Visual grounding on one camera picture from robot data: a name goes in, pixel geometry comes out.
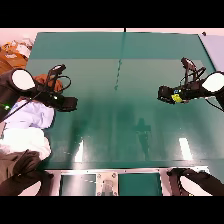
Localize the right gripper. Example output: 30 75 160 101
157 84 185 105

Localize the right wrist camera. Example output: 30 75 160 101
180 56 207 85

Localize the brown cardboard box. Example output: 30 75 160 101
0 38 34 76

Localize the silver frame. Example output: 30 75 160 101
43 166 212 197

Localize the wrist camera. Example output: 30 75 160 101
180 56 207 85
46 63 68 88

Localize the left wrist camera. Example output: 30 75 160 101
46 63 68 88

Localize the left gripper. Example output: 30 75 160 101
54 94 79 113

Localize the black cable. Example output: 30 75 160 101
204 97 224 113
49 74 73 95

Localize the lavender garment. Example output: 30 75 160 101
3 99 56 131

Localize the brown T-shirt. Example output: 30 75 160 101
33 73 64 95

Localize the white garment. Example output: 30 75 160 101
0 126 53 162

